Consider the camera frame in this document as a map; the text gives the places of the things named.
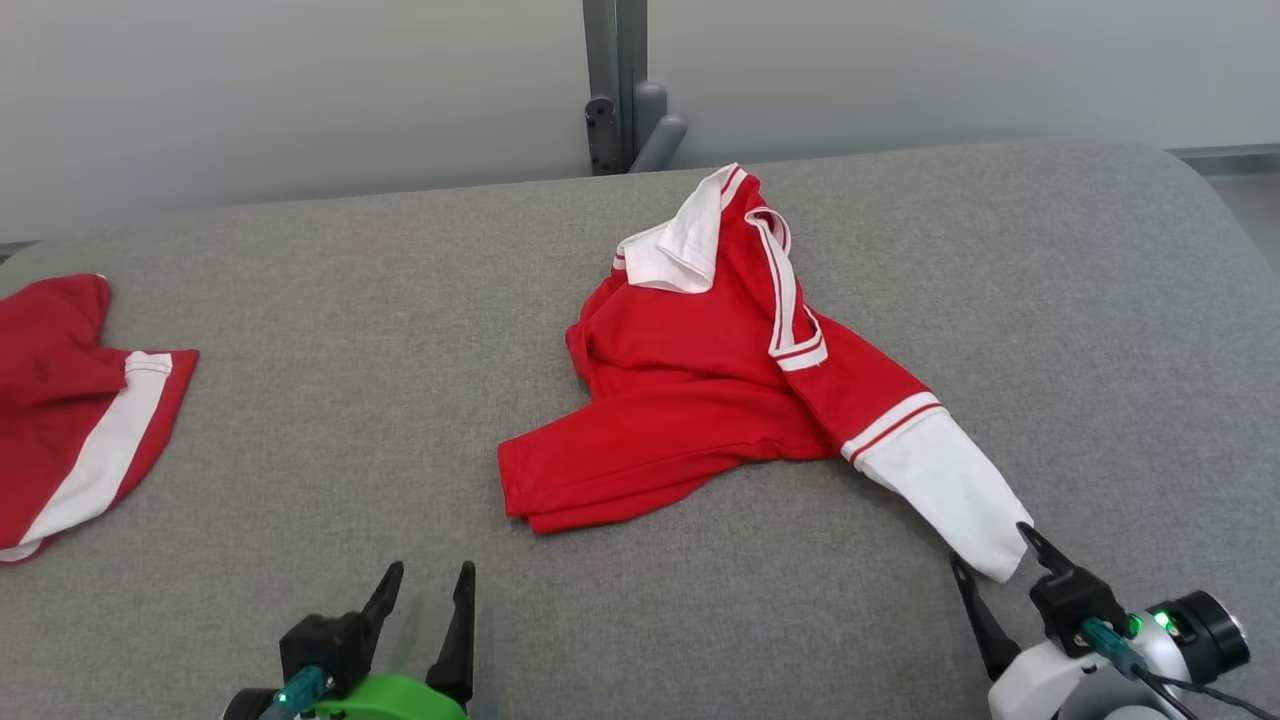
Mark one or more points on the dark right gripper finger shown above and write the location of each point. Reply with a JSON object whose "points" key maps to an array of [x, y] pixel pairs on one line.
{"points": [[990, 635], [1045, 558]]}

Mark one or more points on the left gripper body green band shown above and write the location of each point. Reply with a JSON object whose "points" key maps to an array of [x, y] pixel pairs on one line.
{"points": [[395, 700]]}

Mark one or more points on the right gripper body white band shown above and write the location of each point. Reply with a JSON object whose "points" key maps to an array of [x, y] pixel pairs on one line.
{"points": [[1040, 690]]}

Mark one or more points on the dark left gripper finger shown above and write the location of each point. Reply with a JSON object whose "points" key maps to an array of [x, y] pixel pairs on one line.
{"points": [[383, 600], [458, 640]]}

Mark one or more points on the red jersey white sleeves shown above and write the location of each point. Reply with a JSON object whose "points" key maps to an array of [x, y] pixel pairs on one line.
{"points": [[700, 400]]}

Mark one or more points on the red shorts white stripe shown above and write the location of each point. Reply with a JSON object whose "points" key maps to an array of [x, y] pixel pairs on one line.
{"points": [[60, 420]]}

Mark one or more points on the grey fabric sofa cushion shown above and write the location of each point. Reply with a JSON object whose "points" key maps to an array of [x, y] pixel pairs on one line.
{"points": [[350, 400]]}

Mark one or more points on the grey partition base rail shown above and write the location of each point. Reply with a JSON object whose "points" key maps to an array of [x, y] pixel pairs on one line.
{"points": [[15, 250], [1230, 155]]}

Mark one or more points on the grey metal post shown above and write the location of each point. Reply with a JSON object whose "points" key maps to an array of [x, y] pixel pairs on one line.
{"points": [[615, 80]]}

